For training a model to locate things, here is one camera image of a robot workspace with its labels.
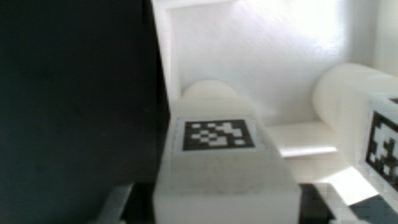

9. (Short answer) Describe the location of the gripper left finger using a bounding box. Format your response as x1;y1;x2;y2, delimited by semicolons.
87;183;154;224

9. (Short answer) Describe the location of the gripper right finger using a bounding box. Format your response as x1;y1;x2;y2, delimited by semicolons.
298;183;355;224

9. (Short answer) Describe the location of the white chair leg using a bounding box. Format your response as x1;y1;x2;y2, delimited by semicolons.
310;62;398;214
152;80;301;224

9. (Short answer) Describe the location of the white chair seat part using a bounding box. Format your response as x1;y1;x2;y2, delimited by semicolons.
150;0;394;203

